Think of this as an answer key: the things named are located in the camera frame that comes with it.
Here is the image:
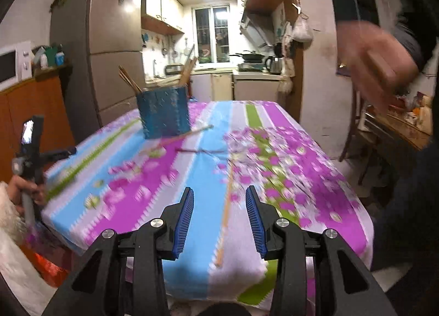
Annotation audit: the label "steel range hood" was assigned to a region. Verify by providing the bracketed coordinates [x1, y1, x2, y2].
[239, 11, 275, 48]

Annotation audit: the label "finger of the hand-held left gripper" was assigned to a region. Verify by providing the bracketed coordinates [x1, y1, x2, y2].
[43, 147, 77, 166]

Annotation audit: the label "kitchen counter with cabinets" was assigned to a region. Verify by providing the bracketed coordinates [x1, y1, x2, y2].
[144, 69, 285, 102]

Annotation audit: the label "blue slotted utensil holder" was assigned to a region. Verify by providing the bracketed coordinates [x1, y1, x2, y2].
[135, 86, 191, 140]

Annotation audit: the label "gas stove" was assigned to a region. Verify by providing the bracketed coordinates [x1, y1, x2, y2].
[237, 62, 265, 73]

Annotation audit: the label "kitchen window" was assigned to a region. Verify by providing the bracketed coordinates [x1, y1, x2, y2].
[193, 6, 231, 63]

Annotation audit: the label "white plastic bag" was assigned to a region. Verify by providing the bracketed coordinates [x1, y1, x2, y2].
[291, 15, 314, 43]

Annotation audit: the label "upper kitchen cabinets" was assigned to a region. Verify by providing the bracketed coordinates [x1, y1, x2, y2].
[142, 0, 186, 36]

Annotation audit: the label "person's left hand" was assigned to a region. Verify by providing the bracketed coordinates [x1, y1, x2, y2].
[7, 175, 48, 206]

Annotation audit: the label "grey refrigerator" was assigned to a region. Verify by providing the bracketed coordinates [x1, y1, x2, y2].
[50, 0, 145, 129]

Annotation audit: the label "dark wooden side table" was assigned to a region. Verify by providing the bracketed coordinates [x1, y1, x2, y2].
[364, 97, 433, 152]

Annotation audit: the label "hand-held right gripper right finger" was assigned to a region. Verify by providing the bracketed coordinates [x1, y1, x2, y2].
[246, 185, 398, 316]

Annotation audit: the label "white microwave oven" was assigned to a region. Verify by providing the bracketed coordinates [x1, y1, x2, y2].
[0, 42, 33, 92]

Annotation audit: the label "black wok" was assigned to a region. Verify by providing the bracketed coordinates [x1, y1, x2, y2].
[230, 50, 266, 62]

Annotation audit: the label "red bag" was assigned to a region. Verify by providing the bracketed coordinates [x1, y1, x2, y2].
[21, 247, 66, 289]

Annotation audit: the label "hanging cloth bags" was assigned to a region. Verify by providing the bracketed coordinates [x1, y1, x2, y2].
[278, 59, 296, 97]

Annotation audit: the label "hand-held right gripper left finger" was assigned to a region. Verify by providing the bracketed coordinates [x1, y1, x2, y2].
[41, 186, 195, 316]

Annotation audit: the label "orange wooden cabinet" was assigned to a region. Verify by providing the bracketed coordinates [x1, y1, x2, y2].
[0, 65, 77, 174]

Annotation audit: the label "steel electric kettle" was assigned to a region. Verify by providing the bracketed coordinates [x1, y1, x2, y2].
[265, 56, 282, 74]

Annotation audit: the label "green plastic container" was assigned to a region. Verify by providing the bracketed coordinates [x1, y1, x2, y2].
[44, 45, 59, 68]

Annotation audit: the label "floral striped tablecloth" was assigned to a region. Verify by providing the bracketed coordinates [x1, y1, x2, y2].
[41, 99, 374, 303]

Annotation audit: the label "wooden chopstick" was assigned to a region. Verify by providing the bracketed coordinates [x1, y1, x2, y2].
[215, 163, 234, 267]
[118, 65, 143, 95]
[176, 61, 193, 88]
[179, 56, 199, 88]
[140, 125, 215, 155]
[118, 73, 140, 95]

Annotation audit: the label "wooden chair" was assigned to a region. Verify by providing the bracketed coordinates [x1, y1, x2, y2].
[339, 83, 374, 186]

